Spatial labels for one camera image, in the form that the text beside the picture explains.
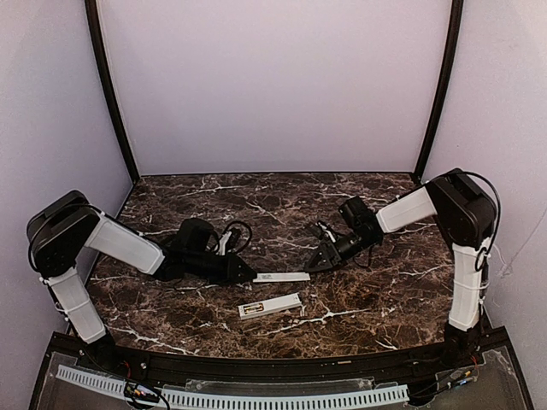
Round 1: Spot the white remote control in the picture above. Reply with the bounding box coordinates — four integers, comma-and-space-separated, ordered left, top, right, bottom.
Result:
238, 293, 303, 320

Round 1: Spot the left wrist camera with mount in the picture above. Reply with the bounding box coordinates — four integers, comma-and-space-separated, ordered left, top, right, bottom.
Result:
215, 228, 241, 255

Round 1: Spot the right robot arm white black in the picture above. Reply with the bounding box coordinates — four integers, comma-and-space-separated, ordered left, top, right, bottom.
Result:
303, 168, 501, 366

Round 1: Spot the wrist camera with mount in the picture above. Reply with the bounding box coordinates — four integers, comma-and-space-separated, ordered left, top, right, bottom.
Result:
309, 220, 340, 243
215, 228, 241, 255

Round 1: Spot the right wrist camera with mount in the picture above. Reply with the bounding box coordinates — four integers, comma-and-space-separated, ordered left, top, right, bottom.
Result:
309, 220, 340, 243

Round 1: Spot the grey slotted cable duct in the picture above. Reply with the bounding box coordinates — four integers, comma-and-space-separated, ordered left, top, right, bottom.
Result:
55, 365, 409, 409

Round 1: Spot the black frame post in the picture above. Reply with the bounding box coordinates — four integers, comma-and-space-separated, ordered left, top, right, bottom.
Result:
84, 0, 140, 185
413, 0, 464, 181

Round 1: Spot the black left frame post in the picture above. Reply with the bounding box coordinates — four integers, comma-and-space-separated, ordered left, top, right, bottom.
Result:
84, 0, 140, 185

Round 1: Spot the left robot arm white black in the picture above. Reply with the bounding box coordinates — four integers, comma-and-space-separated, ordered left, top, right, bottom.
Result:
26, 190, 257, 344

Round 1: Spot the black right frame post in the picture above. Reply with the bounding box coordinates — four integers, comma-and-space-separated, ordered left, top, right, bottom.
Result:
413, 0, 464, 181

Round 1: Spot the white battery cover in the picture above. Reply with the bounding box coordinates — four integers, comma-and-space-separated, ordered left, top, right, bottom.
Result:
252, 272, 310, 284

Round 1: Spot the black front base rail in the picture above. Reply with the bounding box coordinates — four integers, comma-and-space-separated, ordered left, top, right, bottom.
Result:
40, 327, 521, 395

